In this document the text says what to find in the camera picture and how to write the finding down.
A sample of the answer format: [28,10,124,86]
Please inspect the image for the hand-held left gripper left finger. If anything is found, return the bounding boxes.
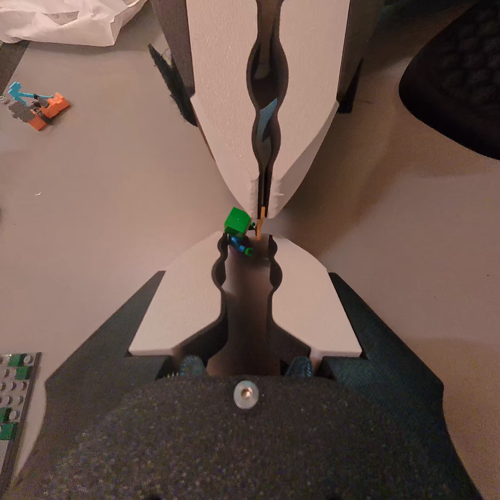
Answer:
[127,230,229,362]

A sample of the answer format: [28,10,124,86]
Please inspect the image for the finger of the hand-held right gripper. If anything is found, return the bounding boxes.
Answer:
[264,0,351,218]
[185,0,262,217]

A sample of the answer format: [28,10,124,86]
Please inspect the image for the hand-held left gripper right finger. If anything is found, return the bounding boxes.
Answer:
[267,234,363,365]

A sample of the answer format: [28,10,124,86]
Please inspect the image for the green headed toy minifigure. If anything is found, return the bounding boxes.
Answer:
[223,207,257,258]

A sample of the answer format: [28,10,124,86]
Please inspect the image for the white crumpled paper bag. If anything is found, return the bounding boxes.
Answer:
[0,0,148,48]

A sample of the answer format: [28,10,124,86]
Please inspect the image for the small orange grey brick model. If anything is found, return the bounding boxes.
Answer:
[2,81,71,132]

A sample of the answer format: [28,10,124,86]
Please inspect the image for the grey brick building model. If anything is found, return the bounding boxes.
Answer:
[0,352,43,489]

